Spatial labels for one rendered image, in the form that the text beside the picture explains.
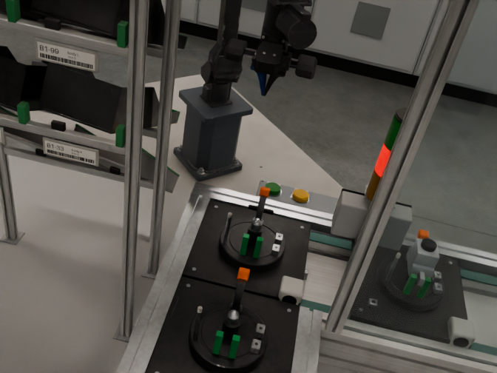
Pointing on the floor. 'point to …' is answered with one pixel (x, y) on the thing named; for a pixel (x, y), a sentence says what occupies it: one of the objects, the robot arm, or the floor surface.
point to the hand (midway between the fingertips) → (266, 81)
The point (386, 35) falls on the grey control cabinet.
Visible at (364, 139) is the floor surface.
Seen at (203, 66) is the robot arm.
